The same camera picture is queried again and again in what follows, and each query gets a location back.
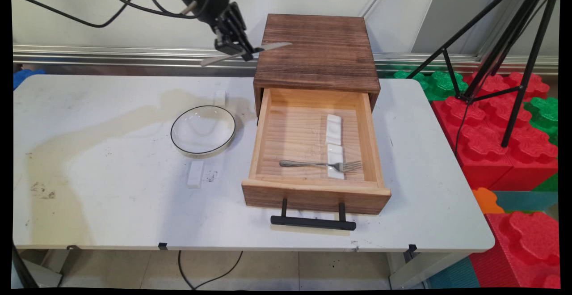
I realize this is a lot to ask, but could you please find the light wooden drawer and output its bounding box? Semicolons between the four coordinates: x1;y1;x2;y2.
241;87;392;215

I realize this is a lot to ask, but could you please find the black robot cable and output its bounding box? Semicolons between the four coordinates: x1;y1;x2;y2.
11;0;199;29

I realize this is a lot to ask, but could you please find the black camera tripod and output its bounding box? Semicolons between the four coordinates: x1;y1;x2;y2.
406;0;562;148

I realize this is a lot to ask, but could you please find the black floor cable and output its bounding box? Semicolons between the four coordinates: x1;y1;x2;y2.
177;250;244;290

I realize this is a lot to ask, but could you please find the white table leg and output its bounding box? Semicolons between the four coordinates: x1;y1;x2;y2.
387;252;472;290

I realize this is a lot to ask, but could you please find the blue foam block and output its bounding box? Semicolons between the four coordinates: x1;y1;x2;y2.
13;68;46;90

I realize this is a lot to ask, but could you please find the dark brown wooden cabinet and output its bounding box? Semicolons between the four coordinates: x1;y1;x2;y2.
253;13;381;118

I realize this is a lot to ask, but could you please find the white plate with black rim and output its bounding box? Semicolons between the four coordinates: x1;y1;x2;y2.
170;105;236;158

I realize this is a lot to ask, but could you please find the silver metal table knife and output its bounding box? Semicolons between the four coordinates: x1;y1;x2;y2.
200;42;293;67

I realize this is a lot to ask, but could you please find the green foam block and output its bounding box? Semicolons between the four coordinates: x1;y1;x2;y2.
392;70;468;101
524;97;559;146

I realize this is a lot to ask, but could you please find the orange foam block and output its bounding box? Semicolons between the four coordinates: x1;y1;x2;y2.
472;187;505;215

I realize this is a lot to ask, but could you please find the red foam block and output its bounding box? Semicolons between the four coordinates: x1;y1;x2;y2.
489;123;559;191
431;97;514;190
468;211;561;289

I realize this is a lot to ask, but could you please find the silver metal fork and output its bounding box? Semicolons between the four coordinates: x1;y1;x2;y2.
279;159;363;173

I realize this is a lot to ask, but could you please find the aluminium wall rail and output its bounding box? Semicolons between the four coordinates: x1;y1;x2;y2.
13;44;559;76

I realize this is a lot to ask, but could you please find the black metal drawer handle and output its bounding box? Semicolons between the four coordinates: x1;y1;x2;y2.
270;198;357;232

